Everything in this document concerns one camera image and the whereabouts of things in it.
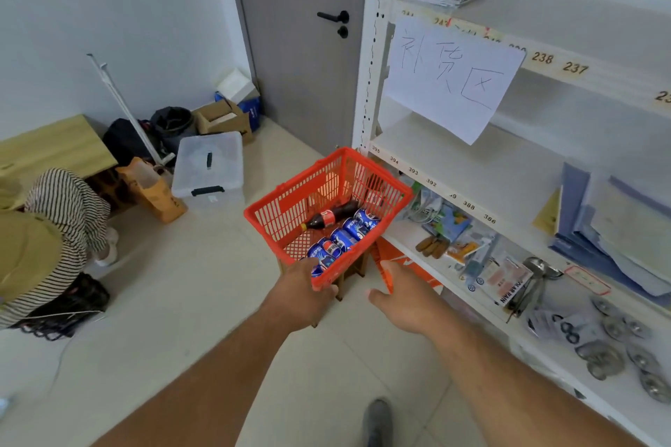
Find person's right hand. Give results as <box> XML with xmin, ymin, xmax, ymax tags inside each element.
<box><xmin>366</xmin><ymin>261</ymin><xmax>462</xmax><ymax>335</ymax></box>

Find person's left hand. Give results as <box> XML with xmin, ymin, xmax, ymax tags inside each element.
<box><xmin>261</xmin><ymin>256</ymin><xmax>339</xmax><ymax>333</ymax></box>

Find yellow paper bag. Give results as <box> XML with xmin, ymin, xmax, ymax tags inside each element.
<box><xmin>115</xmin><ymin>156</ymin><xmax>189</xmax><ymax>225</ymax></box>

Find white metal storage rack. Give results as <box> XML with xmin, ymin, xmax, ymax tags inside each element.
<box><xmin>352</xmin><ymin>0</ymin><xmax>671</xmax><ymax>447</ymax></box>

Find wooden table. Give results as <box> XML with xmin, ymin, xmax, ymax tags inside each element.
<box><xmin>0</xmin><ymin>114</ymin><xmax>119</xmax><ymax>212</ymax></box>

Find blue box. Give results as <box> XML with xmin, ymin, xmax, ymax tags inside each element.
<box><xmin>213</xmin><ymin>90</ymin><xmax>262</xmax><ymax>132</ymax></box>

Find brown cardboard box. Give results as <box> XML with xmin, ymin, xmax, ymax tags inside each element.
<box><xmin>192</xmin><ymin>99</ymin><xmax>255</xmax><ymax>147</ymax></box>

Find black door handle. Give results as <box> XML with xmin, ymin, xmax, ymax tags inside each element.
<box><xmin>316</xmin><ymin>9</ymin><xmax>351</xmax><ymax>40</ymax></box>

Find pile of blue cans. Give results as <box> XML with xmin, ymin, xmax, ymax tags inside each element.
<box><xmin>306</xmin><ymin>208</ymin><xmax>381</xmax><ymax>279</ymax></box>

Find cola bottle front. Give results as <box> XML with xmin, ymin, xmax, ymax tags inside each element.
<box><xmin>299</xmin><ymin>200</ymin><xmax>361</xmax><ymax>233</ymax></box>

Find black woven bag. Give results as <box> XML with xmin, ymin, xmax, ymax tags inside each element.
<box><xmin>9</xmin><ymin>272</ymin><xmax>111</xmax><ymax>342</ymax></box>

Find black bin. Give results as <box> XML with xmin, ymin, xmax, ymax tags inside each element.
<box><xmin>150</xmin><ymin>105</ymin><xmax>199</xmax><ymax>154</ymax></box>

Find person's right forearm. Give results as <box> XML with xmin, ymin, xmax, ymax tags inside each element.
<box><xmin>432</xmin><ymin>313</ymin><xmax>646</xmax><ymax>447</ymax></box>

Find clear plastic storage box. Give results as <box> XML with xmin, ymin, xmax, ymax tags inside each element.
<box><xmin>171</xmin><ymin>131</ymin><xmax>246</xmax><ymax>212</ymax></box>

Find blue green packets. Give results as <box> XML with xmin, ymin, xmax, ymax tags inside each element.
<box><xmin>406</xmin><ymin>187</ymin><xmax>472</xmax><ymax>246</ymax></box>

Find small brown pouch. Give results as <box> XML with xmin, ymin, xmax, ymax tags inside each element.
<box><xmin>415</xmin><ymin>234</ymin><xmax>451</xmax><ymax>260</ymax></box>

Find stack of blue folders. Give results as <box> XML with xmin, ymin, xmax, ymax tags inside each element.
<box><xmin>549</xmin><ymin>162</ymin><xmax>671</xmax><ymax>310</ymax></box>

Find white paper sign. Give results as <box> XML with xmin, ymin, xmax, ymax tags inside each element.
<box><xmin>382</xmin><ymin>15</ymin><xmax>527</xmax><ymax>147</ymax></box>

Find wooden stool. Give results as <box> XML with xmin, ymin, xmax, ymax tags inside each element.
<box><xmin>277</xmin><ymin>255</ymin><xmax>368</xmax><ymax>330</ymax></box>

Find metal spoon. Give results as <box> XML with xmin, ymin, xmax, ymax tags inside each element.
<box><xmin>505</xmin><ymin>265</ymin><xmax>565</xmax><ymax>325</ymax></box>
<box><xmin>516</xmin><ymin>256</ymin><xmax>551</xmax><ymax>316</ymax></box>

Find red plastic shopping basket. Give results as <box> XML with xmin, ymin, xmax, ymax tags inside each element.
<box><xmin>243</xmin><ymin>147</ymin><xmax>415</xmax><ymax>291</ymax></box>

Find white blister packet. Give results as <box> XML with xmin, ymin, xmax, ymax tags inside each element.
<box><xmin>461</xmin><ymin>247</ymin><xmax>533</xmax><ymax>309</ymax></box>

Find person's grey shoe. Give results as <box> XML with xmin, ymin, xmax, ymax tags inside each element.
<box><xmin>362</xmin><ymin>398</ymin><xmax>394</xmax><ymax>447</ymax></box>

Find person's left forearm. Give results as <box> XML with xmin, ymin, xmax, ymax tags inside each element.
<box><xmin>94</xmin><ymin>307</ymin><xmax>297</xmax><ymax>447</ymax></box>

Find white pole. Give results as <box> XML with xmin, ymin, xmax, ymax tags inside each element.
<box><xmin>86</xmin><ymin>53</ymin><xmax>177</xmax><ymax>170</ymax></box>

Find white box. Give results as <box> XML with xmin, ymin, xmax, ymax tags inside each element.
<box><xmin>215</xmin><ymin>68</ymin><xmax>261</xmax><ymax>105</ymax></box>

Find packet with black rings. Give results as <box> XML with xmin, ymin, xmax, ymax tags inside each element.
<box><xmin>526</xmin><ymin>307</ymin><xmax>598</xmax><ymax>349</ymax></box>

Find group of metal lids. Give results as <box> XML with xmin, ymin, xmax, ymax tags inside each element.
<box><xmin>574</xmin><ymin>294</ymin><xmax>671</xmax><ymax>406</ymax></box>

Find thin yellow booklet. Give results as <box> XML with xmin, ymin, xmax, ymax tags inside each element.
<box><xmin>532</xmin><ymin>189</ymin><xmax>563</xmax><ymax>237</ymax></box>

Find orange white bag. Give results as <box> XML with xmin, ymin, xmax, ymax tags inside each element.
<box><xmin>369</xmin><ymin>237</ymin><xmax>444</xmax><ymax>295</ymax></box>

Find grey door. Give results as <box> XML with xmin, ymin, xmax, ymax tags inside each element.
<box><xmin>228</xmin><ymin>0</ymin><xmax>370</xmax><ymax>157</ymax></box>

